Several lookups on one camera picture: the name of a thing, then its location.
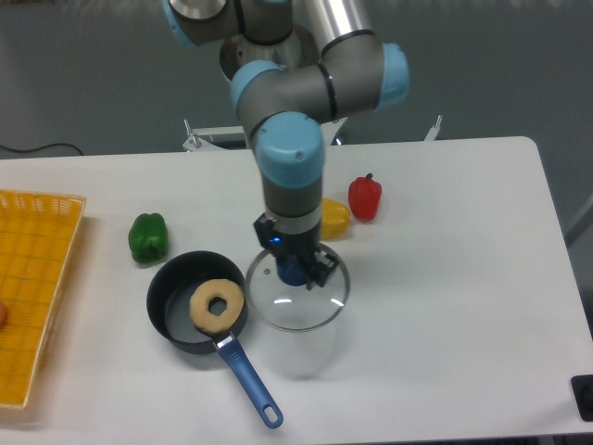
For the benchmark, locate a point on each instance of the white bracket with bolt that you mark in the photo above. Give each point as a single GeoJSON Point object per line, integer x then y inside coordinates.
{"type": "Point", "coordinates": [204, 136]}
{"type": "Point", "coordinates": [433, 132]}

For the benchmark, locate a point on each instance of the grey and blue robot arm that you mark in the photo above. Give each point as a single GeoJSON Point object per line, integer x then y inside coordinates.
{"type": "Point", "coordinates": [283, 104]}

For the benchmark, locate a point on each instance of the glass pot lid blue knob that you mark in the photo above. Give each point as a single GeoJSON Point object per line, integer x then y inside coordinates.
{"type": "Point", "coordinates": [295, 309]}

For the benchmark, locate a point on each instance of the white bracket with bolt left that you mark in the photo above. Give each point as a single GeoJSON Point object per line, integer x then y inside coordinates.
{"type": "Point", "coordinates": [204, 136]}

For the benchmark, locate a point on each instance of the yellow plastic basket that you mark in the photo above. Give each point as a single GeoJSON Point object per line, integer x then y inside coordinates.
{"type": "Point", "coordinates": [38, 232]}

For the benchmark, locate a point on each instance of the dark pot with blue handle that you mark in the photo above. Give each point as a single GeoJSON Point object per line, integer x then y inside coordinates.
{"type": "Point", "coordinates": [167, 304]}

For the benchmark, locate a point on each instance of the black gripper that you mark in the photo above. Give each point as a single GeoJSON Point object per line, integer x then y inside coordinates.
{"type": "Point", "coordinates": [302, 247]}

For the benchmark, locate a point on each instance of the green bell pepper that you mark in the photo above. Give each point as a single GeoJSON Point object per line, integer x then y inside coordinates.
{"type": "Point", "coordinates": [148, 238]}

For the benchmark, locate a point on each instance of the red bell pepper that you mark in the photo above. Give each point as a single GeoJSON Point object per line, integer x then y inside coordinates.
{"type": "Point", "coordinates": [364, 195]}

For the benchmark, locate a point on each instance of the black device at table corner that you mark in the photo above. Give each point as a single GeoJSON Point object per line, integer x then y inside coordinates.
{"type": "Point", "coordinates": [582, 386]}

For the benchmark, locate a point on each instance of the white bracket with bolt right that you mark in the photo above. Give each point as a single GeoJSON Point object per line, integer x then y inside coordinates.
{"type": "Point", "coordinates": [433, 132]}

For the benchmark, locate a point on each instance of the beige donut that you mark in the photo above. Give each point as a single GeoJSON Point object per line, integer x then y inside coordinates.
{"type": "Point", "coordinates": [216, 305]}

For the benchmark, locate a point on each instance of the yellow bell pepper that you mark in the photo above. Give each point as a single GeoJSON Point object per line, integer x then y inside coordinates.
{"type": "Point", "coordinates": [335, 219]}

